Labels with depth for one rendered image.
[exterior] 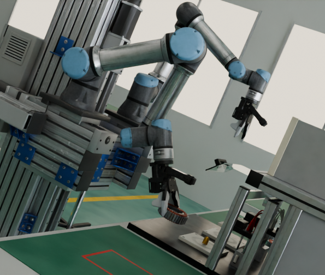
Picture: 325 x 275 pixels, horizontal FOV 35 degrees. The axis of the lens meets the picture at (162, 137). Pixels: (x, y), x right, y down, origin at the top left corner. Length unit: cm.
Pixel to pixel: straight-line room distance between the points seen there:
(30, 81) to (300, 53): 479
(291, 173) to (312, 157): 8
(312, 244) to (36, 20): 750
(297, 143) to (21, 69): 132
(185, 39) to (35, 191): 104
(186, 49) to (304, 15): 513
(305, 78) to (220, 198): 185
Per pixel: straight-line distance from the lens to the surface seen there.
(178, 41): 189
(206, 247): 189
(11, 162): 251
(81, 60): 197
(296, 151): 173
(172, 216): 187
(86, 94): 212
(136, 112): 255
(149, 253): 167
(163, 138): 191
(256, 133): 677
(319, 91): 669
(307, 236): 163
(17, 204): 249
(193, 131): 704
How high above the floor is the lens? 125
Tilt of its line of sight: 5 degrees down
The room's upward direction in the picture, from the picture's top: 23 degrees clockwise
